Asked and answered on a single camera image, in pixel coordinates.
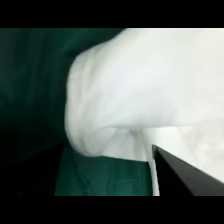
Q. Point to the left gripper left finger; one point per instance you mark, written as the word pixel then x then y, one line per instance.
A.
pixel 30 183

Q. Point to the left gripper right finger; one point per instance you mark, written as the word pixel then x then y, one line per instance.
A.
pixel 180 176

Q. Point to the white garment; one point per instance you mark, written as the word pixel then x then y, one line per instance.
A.
pixel 133 86

